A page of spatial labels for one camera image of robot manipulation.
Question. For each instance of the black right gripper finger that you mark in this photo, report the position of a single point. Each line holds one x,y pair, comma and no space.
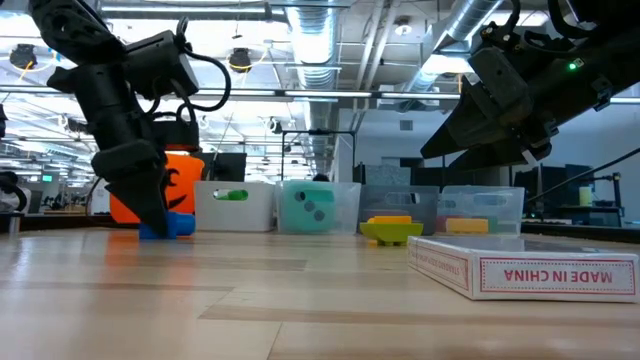
505,152
490,100

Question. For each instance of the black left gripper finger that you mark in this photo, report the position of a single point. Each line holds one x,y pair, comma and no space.
135,185

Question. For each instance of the blue building block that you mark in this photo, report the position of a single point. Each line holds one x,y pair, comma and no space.
180,225

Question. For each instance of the yellow building block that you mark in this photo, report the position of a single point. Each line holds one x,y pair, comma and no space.
467,226
390,219

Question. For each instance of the long green building block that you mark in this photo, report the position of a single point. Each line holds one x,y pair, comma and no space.
232,195

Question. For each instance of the lime green block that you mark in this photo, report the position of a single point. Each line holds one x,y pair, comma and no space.
392,232

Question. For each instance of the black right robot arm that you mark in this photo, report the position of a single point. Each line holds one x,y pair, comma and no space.
600,12

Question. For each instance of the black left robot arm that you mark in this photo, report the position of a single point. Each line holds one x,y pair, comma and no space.
70,25

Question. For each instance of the orange pumpkin face bucket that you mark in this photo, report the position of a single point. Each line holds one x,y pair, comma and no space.
187,185

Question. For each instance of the black monitors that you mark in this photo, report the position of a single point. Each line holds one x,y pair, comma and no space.
545,187

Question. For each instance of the clear plastic bin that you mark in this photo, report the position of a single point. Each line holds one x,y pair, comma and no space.
400,200
350,210
480,200

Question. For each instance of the pale yellow cylinder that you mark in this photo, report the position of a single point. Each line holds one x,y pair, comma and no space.
586,196

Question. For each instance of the white plastic bin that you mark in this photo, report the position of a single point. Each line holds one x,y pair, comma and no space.
235,215

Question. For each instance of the black ceiling device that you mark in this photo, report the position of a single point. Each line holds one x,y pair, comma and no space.
240,60
22,55

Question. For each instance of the clear plastic bin middle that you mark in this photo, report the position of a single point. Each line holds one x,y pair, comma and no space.
400,200

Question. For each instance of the person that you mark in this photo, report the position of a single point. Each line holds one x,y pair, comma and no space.
7,200
321,177

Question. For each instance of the white red playing card box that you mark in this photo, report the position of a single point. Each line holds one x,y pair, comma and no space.
550,275

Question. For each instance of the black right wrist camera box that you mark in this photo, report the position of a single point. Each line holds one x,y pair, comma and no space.
590,75

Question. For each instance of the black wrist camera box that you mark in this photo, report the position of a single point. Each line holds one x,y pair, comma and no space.
160,65
590,75

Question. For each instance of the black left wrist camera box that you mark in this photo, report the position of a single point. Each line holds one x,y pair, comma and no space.
160,65

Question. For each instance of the silver ceiling duct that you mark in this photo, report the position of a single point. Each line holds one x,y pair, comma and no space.
470,15
312,30

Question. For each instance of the black table frame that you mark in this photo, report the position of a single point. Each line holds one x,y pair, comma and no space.
580,233

